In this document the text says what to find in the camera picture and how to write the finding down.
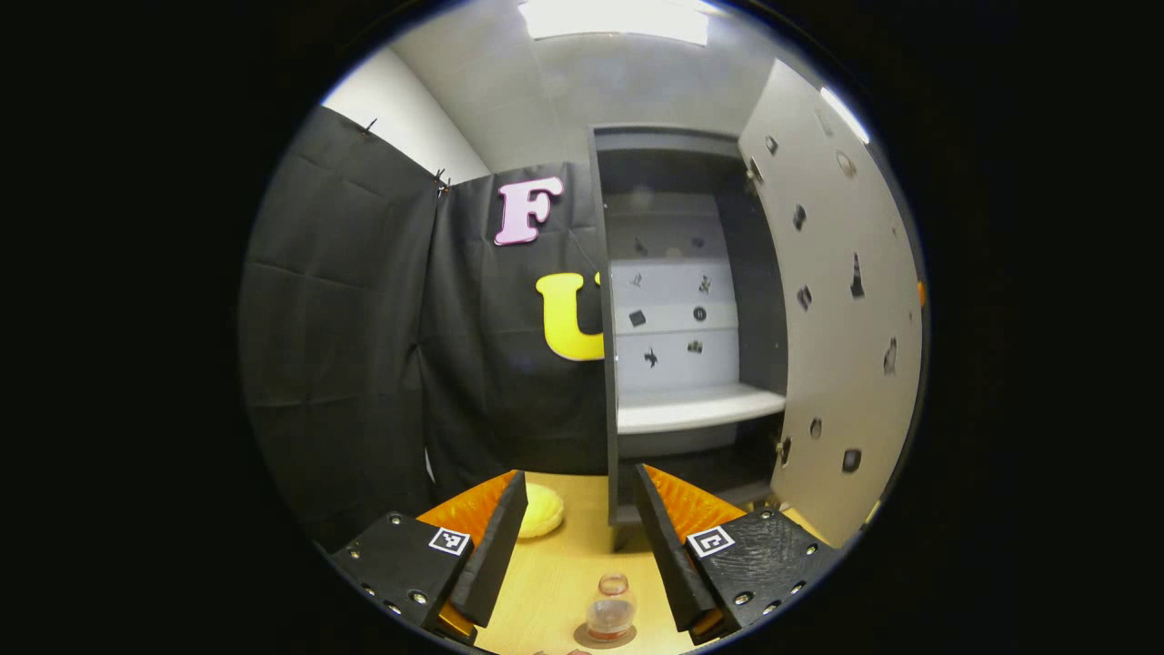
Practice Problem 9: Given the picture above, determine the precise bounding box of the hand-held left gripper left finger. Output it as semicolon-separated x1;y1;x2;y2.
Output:
329;470;530;647

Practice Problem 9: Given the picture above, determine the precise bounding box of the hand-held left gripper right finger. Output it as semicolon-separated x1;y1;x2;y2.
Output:
632;464;842;647

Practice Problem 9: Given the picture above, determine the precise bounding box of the clear bottle with brown liquid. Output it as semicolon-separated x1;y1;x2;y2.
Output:
587;571;637;642

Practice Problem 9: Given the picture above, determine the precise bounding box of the brown round coaster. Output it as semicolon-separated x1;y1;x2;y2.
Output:
573;621;637;650

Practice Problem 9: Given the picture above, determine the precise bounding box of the grey cabinet door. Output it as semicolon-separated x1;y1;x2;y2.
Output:
737;59;927;547

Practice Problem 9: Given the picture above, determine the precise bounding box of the dark grey cabinet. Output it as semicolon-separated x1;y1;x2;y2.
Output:
589;126;790;551

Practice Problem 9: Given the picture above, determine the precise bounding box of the white cabinet shelf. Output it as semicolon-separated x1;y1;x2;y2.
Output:
617;384;788;435

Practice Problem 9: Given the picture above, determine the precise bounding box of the yellow round bun toy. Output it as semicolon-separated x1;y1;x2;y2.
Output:
517;482;565;539

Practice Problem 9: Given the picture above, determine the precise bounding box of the black backdrop cloth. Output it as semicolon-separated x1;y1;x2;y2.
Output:
238;105;610;547

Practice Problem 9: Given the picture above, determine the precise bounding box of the long ceiling light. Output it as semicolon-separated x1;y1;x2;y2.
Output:
518;0;710;45

